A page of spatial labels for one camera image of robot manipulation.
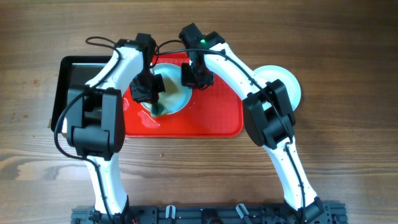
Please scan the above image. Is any green yellow sponge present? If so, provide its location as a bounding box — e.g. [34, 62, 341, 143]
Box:
[150, 103, 169, 117]

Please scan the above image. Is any light blue plate top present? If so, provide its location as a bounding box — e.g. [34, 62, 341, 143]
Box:
[141, 63, 192, 115]

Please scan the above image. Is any light blue plate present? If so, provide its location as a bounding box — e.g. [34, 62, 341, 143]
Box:
[253, 65, 302, 112]
[141, 63, 192, 115]

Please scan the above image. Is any light blue plate bottom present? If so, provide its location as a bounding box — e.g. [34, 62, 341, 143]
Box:
[253, 65, 302, 112]

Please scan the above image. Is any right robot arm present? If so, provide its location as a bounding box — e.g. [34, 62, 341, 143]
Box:
[178, 24, 324, 223]

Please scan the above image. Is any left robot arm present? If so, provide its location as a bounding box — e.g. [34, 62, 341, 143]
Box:
[54, 33, 165, 223]

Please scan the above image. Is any red plastic tray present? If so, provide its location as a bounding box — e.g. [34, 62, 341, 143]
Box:
[123, 53, 243, 138]

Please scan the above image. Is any black rectangular tray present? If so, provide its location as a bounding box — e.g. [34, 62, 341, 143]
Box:
[50, 55, 111, 132]

